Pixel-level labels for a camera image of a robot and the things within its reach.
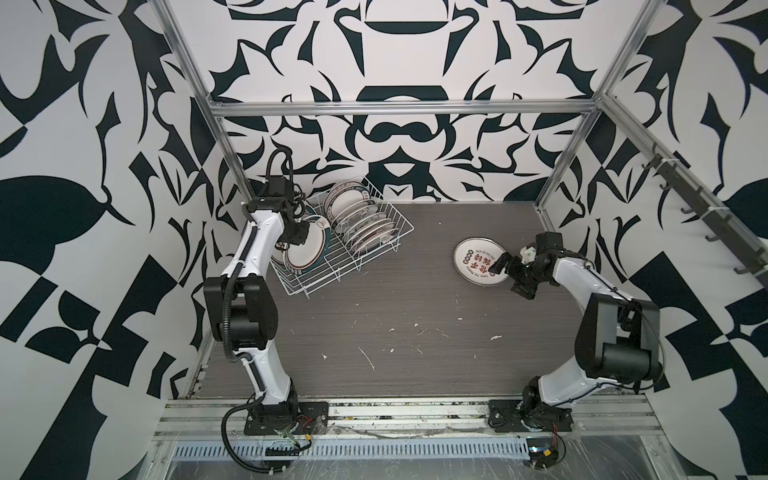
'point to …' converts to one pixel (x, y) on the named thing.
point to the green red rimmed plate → (303, 258)
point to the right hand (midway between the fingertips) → (500, 271)
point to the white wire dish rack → (341, 226)
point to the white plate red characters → (473, 258)
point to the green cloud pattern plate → (342, 195)
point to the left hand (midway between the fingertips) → (290, 231)
